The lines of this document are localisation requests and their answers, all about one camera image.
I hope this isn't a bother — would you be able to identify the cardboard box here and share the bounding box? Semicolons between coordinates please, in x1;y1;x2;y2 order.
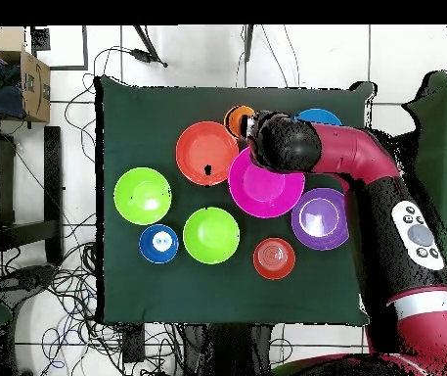
0;25;52;123

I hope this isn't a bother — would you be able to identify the green plastic bowl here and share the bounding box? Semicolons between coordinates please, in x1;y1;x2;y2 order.
112;166;173;226
182;206;242;265

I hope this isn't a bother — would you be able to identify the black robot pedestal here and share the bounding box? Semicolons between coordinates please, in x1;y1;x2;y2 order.
183;323;275;376

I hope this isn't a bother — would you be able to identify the small ribbed orange-red bowl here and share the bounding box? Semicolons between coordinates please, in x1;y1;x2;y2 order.
252;237;297;281

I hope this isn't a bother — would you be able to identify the light blue plastic bowl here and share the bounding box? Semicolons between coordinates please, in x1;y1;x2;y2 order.
291;108;343;127

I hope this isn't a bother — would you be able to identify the black power adapter box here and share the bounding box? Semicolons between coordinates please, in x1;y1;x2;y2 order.
122;323;146;363

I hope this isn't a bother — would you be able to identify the black metal floor frame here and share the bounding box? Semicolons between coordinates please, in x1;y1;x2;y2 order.
29;24;90;72

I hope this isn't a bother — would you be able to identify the purple plastic bowl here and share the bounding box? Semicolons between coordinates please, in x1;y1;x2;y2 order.
291;187;352;252

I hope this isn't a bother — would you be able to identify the dark blue bag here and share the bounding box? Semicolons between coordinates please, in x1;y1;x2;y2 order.
0;64;26;120

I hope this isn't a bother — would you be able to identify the dark green tablecloth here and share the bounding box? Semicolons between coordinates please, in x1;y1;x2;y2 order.
94;74;377;328

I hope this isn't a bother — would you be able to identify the black table leg frame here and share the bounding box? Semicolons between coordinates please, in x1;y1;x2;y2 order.
0;124;65;268

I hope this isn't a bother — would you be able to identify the orange plastic cup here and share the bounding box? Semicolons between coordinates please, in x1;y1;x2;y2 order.
223;104;256;140

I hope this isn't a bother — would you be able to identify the black tripod leg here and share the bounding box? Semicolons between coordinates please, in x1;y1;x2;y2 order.
243;24;255;63
130;24;168;69

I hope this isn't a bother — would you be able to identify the small dark blue bowl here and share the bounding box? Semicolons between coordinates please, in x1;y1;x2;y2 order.
138;223;180;264

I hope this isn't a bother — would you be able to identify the pink plastic bowl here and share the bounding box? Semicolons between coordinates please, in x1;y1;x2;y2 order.
227;146;306;219

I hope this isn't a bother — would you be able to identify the large orange-red plastic bowl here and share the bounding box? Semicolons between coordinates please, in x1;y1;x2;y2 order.
174;120;241;187

